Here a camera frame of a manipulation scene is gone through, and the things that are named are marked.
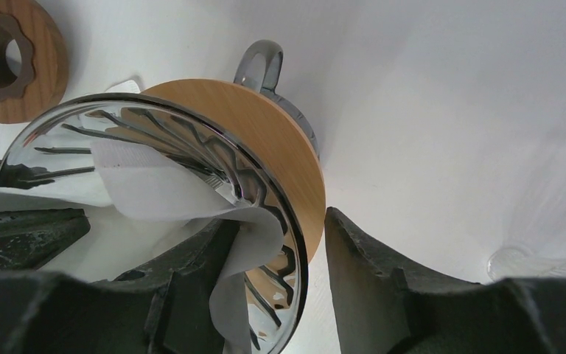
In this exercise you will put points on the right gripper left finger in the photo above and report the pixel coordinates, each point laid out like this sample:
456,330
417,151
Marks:
161,306

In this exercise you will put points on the grey glass carafe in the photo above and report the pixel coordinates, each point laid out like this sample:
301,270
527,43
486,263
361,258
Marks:
267,80

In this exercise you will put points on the grey ribbed glass dripper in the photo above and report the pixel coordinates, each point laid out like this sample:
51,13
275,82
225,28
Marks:
166,146

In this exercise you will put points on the clear glass dripper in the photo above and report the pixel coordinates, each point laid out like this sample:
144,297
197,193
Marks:
534,232

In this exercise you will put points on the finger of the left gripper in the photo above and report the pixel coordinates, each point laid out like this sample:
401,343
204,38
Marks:
29,239

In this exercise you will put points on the white paper coffee filter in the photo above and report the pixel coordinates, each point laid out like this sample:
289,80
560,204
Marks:
127,86
190,299

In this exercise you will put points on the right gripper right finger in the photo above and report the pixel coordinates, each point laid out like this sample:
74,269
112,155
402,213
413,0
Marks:
384,302

